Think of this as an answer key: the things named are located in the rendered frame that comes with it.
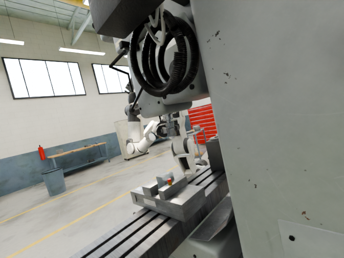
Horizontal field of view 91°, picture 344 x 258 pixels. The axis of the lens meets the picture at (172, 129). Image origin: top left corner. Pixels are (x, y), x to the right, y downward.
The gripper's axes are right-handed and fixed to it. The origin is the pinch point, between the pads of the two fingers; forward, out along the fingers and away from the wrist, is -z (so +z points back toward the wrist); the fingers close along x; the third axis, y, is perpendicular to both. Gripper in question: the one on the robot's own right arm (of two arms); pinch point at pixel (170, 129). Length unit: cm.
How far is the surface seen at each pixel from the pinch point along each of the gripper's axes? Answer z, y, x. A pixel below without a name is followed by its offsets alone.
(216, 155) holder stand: 10.2, 23.5, 28.6
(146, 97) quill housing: -3.8, -16.6, -9.1
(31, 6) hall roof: 654, -489, -176
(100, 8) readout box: -38, -31, -23
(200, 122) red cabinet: 462, 41, 285
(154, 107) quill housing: -7.2, -11.1, -7.6
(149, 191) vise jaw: -5.0, 23.3, -17.3
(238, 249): -25, 49, 8
